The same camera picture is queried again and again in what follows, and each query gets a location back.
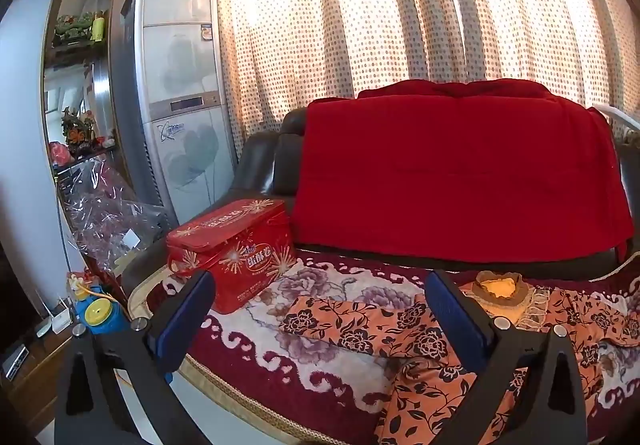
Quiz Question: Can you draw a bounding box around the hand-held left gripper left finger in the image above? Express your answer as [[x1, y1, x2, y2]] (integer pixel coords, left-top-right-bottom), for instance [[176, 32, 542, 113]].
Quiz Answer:
[[54, 269, 217, 445]]

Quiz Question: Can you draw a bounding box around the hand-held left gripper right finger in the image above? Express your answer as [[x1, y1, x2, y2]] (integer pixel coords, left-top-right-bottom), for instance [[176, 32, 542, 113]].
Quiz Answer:
[[424, 269, 587, 445]]

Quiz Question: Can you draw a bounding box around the orange floral garment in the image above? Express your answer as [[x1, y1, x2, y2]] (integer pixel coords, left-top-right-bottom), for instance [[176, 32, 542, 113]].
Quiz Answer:
[[276, 269, 640, 445]]

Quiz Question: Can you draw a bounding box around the red tin box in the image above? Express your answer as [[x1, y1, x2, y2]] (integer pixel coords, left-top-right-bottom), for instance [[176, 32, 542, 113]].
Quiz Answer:
[[166, 198, 297, 315]]

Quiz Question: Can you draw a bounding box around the blue and yellow toy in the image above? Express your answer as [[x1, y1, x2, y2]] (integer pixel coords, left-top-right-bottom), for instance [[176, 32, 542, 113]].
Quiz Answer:
[[67, 270, 132, 337]]

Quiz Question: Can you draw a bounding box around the clear cellophane wrap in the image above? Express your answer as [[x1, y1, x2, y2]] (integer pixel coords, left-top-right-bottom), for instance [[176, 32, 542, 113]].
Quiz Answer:
[[56, 158, 169, 277]]

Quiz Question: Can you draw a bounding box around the white router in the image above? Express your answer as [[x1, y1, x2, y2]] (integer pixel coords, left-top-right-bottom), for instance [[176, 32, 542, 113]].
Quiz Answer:
[[34, 289, 74, 337]]

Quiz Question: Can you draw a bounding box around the floral plush blanket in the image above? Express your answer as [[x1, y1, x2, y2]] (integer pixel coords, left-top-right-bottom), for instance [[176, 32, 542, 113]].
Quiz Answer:
[[127, 245, 640, 445]]

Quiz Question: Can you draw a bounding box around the red blanket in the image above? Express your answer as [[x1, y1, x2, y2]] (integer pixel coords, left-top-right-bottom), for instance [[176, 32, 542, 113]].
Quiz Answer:
[[291, 79, 633, 265]]

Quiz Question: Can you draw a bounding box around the low wooden cabinet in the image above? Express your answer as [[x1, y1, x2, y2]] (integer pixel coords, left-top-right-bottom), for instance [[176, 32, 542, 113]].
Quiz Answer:
[[0, 320, 77, 431]]

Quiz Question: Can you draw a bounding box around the black leather sofa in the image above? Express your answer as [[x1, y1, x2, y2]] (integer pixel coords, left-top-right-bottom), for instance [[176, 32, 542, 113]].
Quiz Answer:
[[121, 106, 640, 298]]

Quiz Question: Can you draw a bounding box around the silver floor-standing air conditioner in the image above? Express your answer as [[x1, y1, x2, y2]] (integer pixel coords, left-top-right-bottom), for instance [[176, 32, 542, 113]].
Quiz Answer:
[[111, 0, 238, 226]]

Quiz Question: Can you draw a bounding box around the pink plastic bag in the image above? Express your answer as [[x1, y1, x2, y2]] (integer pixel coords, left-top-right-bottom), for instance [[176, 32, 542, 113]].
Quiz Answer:
[[48, 141, 74, 167]]

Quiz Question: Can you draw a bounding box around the artificial flower arrangement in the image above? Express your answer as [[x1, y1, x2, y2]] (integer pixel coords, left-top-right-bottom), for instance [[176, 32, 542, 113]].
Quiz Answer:
[[61, 106, 99, 148]]

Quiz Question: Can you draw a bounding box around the white pipe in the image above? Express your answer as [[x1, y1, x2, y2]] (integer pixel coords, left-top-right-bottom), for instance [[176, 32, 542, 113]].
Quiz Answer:
[[592, 104, 640, 132]]

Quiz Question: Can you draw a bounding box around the green ornament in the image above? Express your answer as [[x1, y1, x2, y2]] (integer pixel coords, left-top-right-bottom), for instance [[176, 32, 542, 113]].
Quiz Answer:
[[54, 11, 109, 45]]

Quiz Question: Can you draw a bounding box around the dotted white curtain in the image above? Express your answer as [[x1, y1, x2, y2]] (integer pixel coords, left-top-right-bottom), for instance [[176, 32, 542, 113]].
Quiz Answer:
[[210, 0, 640, 146]]

